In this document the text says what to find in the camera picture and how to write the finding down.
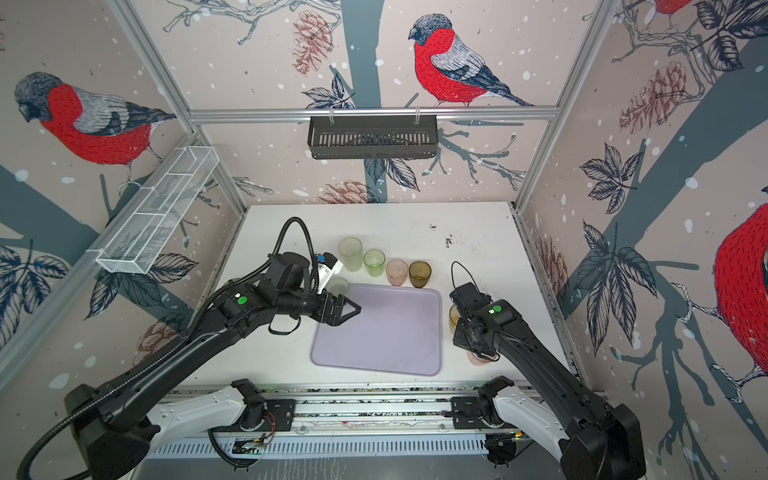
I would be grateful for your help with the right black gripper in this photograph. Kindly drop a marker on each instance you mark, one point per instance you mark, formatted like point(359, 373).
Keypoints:
point(457, 336)

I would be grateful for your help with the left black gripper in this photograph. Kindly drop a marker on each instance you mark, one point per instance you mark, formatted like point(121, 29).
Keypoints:
point(336, 316)

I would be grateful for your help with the pale green short glass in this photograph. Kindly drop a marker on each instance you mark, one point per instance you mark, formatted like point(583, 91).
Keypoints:
point(338, 286)

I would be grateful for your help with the pink faceted glass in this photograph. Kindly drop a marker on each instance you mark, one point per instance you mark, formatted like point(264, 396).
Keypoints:
point(477, 361)

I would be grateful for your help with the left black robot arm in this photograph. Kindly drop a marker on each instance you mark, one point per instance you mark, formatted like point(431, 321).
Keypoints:
point(111, 423)

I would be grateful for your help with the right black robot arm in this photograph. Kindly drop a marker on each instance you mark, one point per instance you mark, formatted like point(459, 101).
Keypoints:
point(590, 438)

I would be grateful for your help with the lavender plastic tray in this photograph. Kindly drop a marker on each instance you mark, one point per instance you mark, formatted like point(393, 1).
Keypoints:
point(397, 331)

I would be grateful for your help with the yellow faceted glass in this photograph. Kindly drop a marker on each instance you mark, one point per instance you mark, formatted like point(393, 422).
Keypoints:
point(454, 317)

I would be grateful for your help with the small bright green glass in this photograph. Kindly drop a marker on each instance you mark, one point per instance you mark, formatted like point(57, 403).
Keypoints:
point(375, 262)

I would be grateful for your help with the tall pale green glass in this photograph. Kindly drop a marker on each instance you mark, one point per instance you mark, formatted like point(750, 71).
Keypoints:
point(350, 253)

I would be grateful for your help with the pale pink textured glass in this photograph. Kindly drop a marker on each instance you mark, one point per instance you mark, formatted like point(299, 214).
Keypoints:
point(397, 272)

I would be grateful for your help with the dark amber textured glass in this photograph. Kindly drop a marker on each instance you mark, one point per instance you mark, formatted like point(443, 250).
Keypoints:
point(419, 273)

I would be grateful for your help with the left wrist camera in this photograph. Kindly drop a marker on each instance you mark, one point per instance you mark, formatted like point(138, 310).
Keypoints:
point(328, 265)

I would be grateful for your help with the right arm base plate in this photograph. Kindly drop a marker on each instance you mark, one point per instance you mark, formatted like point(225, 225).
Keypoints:
point(466, 414)

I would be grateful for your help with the aluminium front rail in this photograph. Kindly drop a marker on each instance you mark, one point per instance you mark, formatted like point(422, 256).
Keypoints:
point(411, 410)

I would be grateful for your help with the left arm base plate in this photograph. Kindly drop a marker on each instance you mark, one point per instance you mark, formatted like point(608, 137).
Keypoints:
point(270, 415)

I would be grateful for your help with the black hanging wire basket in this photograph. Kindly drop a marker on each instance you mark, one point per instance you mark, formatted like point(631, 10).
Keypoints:
point(373, 137)

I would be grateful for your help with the white mesh wall shelf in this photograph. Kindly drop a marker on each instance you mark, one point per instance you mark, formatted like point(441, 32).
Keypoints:
point(142, 237)

